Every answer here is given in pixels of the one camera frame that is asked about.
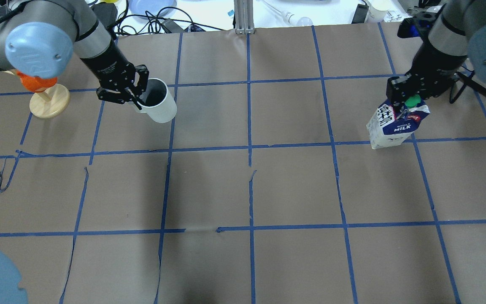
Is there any white light bulb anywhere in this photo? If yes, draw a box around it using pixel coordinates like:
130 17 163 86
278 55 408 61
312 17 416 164
281 11 313 27

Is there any light blue plate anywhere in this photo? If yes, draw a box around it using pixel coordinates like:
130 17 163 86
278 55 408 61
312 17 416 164
129 0 177 16

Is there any white ribbed mug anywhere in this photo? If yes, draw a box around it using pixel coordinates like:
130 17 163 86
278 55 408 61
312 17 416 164
133 78 177 123

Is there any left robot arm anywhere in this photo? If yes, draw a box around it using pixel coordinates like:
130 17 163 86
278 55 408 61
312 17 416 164
0 0 158 304

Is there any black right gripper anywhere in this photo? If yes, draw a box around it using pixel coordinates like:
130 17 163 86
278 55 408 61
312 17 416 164
386 41 465 114

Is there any wooden mug tree stand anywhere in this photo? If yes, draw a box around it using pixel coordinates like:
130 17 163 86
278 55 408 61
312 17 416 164
6 69 70 119

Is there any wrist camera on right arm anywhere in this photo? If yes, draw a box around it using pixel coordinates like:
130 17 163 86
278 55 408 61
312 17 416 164
397 10 440 40

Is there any black power adapter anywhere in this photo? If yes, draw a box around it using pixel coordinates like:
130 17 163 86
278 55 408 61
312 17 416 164
91 2 118 29

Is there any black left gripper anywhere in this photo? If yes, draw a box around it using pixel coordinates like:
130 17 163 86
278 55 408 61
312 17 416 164
81 42 149 111

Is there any blue white milk carton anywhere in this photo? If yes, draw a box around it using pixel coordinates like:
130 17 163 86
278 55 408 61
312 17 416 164
366 95 430 149

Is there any aluminium frame post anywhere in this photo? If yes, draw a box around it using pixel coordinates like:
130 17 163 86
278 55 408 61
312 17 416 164
233 0 255 35

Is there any orange cup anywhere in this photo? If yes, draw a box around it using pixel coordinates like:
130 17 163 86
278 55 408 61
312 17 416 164
16 71 58 93

